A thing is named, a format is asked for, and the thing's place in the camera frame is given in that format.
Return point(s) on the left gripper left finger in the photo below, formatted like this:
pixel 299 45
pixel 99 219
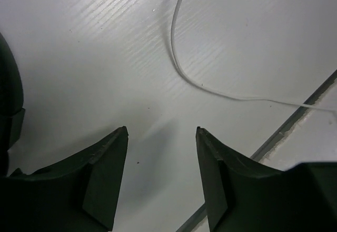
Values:
pixel 79 193

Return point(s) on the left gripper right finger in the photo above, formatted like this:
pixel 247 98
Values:
pixel 243 195

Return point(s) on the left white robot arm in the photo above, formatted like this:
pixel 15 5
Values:
pixel 12 110

